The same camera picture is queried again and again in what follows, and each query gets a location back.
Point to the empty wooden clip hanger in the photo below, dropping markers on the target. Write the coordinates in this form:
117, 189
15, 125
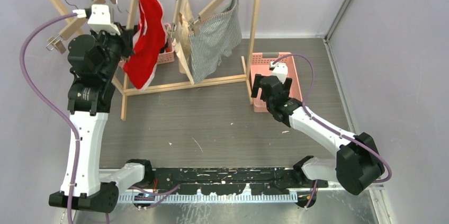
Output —
56, 43

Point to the wooden clip hanger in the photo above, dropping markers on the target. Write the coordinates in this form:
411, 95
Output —
182, 17
56, 43
132, 14
208, 10

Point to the pink basket with black clothes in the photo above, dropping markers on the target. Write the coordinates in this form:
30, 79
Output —
166, 54

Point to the red white underwear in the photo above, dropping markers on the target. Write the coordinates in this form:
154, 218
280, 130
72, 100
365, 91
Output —
150, 38

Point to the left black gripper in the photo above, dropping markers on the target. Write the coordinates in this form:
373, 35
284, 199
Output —
125, 39

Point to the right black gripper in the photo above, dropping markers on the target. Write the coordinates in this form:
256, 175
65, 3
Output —
256, 86

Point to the pink plastic basket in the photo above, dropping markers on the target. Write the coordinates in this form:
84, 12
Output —
260, 65

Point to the grey striped underwear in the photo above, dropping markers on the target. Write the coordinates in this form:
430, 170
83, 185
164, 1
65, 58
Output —
218, 36

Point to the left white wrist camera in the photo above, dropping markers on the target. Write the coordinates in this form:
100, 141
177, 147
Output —
99, 18

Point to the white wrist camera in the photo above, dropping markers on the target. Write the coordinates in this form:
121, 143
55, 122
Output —
279, 70
99, 18

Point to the wooden clothes rack frame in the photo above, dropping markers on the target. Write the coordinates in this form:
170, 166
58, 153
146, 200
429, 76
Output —
126, 92

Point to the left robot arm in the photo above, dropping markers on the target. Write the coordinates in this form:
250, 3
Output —
94, 59

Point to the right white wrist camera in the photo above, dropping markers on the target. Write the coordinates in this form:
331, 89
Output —
279, 70

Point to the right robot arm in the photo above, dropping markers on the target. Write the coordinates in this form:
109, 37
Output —
356, 162

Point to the beige underwear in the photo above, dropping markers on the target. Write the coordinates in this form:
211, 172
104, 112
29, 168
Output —
183, 50

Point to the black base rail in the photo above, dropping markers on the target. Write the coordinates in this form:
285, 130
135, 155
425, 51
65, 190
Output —
227, 181

